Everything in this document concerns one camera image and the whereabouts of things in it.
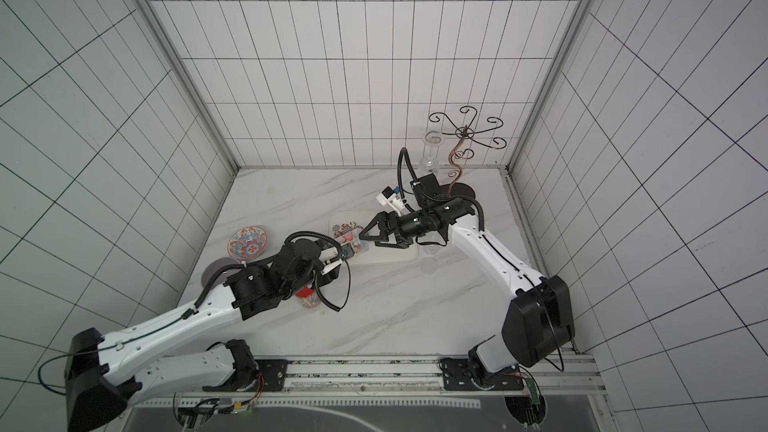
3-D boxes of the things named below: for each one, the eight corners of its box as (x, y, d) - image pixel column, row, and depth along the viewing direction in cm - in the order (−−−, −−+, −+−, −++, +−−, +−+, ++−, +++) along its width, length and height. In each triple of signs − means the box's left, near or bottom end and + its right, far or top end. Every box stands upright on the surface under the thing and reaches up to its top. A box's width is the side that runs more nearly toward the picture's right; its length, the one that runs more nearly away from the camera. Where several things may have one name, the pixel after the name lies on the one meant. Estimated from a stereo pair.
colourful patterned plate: (229, 261, 96) (222, 253, 92) (239, 234, 102) (233, 226, 98) (265, 261, 96) (259, 253, 92) (273, 234, 102) (268, 226, 98)
